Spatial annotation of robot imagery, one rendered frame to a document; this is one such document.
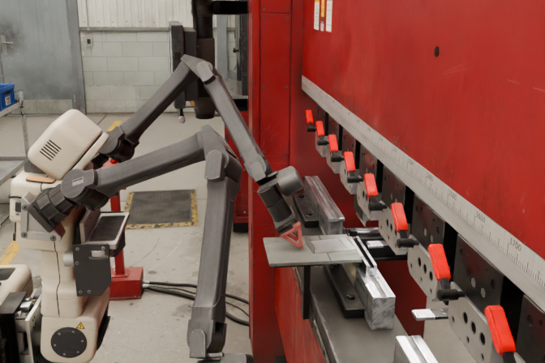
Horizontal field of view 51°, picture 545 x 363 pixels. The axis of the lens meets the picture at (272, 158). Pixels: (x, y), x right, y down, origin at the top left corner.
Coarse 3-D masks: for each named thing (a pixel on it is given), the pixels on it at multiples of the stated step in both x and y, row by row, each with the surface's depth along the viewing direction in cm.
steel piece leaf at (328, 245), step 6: (306, 240) 171; (324, 240) 173; (330, 240) 173; (336, 240) 173; (312, 246) 165; (318, 246) 168; (324, 246) 169; (330, 246) 169; (336, 246) 169; (342, 246) 169; (318, 252) 165; (324, 252) 165
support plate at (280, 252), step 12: (264, 240) 173; (276, 240) 173; (312, 240) 173; (348, 240) 174; (276, 252) 165; (288, 252) 165; (300, 252) 165; (312, 252) 165; (336, 252) 165; (348, 252) 165; (276, 264) 158; (288, 264) 159; (300, 264) 159; (312, 264) 160
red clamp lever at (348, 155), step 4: (344, 152) 152; (348, 152) 152; (344, 156) 152; (348, 156) 151; (352, 156) 151; (348, 160) 150; (352, 160) 150; (348, 164) 149; (352, 164) 150; (348, 168) 149; (352, 168) 149; (348, 172) 149; (352, 172) 149; (352, 176) 148; (348, 180) 147; (352, 180) 147; (356, 180) 147; (360, 180) 148
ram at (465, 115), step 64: (320, 0) 198; (384, 0) 128; (448, 0) 95; (512, 0) 75; (320, 64) 200; (384, 64) 129; (448, 64) 95; (512, 64) 76; (384, 128) 130; (448, 128) 96; (512, 128) 76; (512, 192) 76
